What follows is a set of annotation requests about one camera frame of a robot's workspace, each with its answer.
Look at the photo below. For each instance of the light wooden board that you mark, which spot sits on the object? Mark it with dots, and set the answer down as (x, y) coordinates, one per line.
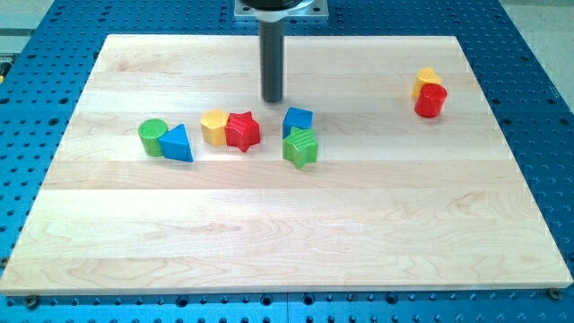
(394, 201)

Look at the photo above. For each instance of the yellow hexagon block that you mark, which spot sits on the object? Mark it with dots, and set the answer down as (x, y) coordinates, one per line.
(213, 123)

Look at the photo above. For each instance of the green star block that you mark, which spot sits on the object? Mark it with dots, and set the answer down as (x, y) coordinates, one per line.
(300, 147)

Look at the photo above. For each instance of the red cylinder block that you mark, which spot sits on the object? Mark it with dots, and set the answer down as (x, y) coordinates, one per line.
(431, 100)

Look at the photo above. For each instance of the blue triangle block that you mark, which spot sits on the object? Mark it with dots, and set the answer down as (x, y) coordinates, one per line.
(175, 144)

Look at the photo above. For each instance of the right board corner screw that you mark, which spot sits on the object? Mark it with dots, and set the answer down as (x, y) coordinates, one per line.
(554, 294)

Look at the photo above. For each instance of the board corner screw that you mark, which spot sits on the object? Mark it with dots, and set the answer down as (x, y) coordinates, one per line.
(30, 301)
(554, 294)

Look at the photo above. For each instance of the yellow heart block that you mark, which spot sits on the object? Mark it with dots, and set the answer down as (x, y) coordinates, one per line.
(424, 76)

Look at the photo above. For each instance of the silver robot flange mount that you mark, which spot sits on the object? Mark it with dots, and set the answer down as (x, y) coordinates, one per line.
(275, 10)

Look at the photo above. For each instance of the blue cube block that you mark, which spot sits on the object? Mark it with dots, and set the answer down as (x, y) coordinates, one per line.
(296, 117)

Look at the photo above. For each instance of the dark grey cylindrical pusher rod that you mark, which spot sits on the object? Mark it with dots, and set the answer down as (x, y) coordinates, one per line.
(271, 35)

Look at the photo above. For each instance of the left board corner screw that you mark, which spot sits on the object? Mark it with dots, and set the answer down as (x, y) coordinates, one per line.
(30, 301)

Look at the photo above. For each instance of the green cylinder block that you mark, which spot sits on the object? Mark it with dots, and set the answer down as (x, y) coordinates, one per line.
(149, 132)

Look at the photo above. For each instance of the red star block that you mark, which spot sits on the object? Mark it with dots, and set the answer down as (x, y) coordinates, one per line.
(242, 131)

